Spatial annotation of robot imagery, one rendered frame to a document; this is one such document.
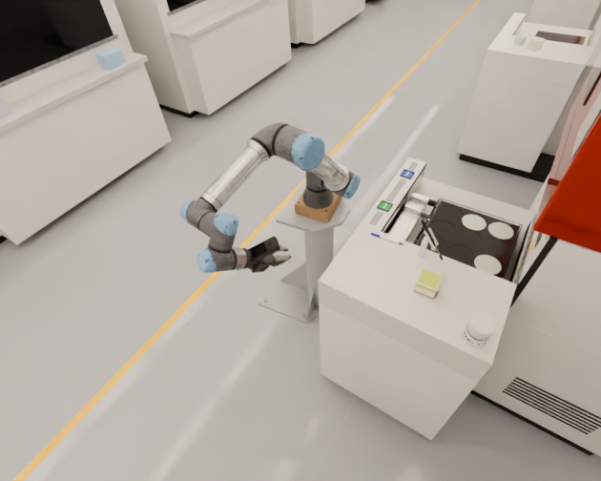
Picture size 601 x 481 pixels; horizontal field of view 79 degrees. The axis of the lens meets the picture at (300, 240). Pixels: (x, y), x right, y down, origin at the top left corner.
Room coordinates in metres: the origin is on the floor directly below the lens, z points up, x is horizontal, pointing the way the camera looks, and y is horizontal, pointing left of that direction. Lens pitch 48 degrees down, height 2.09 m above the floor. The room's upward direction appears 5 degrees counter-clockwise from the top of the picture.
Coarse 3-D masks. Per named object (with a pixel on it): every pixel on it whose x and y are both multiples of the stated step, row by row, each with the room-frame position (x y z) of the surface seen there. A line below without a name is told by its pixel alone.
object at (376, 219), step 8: (408, 160) 1.50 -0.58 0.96; (416, 160) 1.50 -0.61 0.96; (408, 168) 1.45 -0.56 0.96; (416, 168) 1.44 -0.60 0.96; (416, 176) 1.38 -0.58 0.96; (392, 184) 1.33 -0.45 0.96; (400, 184) 1.33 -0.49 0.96; (408, 184) 1.32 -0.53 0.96; (384, 192) 1.28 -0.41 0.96; (392, 192) 1.28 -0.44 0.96; (400, 192) 1.27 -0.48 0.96; (384, 200) 1.22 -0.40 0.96; (392, 200) 1.22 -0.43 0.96; (400, 200) 1.21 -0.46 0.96; (376, 208) 1.18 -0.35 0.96; (392, 208) 1.17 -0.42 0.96; (368, 216) 1.13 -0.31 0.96; (376, 216) 1.13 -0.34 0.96; (384, 216) 1.12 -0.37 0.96; (368, 224) 1.08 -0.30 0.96; (376, 224) 1.08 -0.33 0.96; (384, 224) 1.07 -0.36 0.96
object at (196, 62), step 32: (128, 0) 4.08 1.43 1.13; (160, 0) 3.89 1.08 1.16; (192, 0) 4.19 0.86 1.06; (224, 0) 4.55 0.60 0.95; (256, 0) 4.66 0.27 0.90; (128, 32) 4.19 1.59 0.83; (160, 32) 3.89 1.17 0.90; (192, 32) 3.80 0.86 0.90; (224, 32) 4.17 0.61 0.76; (256, 32) 4.57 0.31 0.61; (288, 32) 5.08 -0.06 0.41; (160, 64) 3.98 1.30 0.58; (192, 64) 3.81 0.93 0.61; (224, 64) 4.10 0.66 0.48; (256, 64) 4.51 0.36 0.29; (160, 96) 4.09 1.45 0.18; (192, 96) 3.90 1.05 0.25; (224, 96) 4.01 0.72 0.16
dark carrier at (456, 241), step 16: (448, 208) 1.20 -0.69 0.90; (464, 208) 1.19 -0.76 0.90; (432, 224) 1.11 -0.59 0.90; (448, 224) 1.10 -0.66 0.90; (512, 224) 1.07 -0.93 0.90; (448, 240) 1.00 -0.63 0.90; (464, 240) 1.00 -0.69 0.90; (480, 240) 0.99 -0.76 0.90; (496, 240) 0.98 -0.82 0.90; (512, 240) 0.98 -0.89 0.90; (448, 256) 0.92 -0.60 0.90; (464, 256) 0.92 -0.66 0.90; (496, 256) 0.90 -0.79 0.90
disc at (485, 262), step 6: (480, 258) 0.90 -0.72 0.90; (486, 258) 0.90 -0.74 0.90; (492, 258) 0.90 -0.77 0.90; (480, 264) 0.87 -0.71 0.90; (486, 264) 0.86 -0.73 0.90; (492, 264) 0.86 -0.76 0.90; (498, 264) 0.86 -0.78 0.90; (486, 270) 0.84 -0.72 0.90; (492, 270) 0.83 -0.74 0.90; (498, 270) 0.83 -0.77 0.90
